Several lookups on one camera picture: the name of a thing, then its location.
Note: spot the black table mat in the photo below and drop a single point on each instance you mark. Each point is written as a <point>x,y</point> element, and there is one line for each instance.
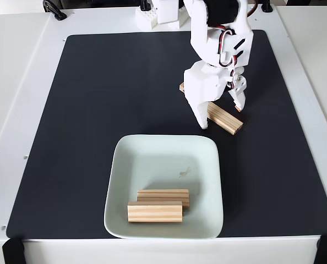
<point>70,165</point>

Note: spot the pale green square plate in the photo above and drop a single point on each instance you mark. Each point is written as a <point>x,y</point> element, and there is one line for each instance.
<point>163,159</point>

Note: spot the grooved wooden block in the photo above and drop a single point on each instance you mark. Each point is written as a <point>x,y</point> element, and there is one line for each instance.
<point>225,121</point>
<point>163,194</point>
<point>181,87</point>

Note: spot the black table clamp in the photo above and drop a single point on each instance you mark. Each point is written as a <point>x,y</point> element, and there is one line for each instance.
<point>54,11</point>
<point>266,6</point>

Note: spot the black base clamp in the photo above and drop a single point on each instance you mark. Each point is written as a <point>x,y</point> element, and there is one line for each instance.
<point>145,5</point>

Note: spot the smooth wooden block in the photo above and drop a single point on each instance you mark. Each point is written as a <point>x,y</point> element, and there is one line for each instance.
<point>155,211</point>

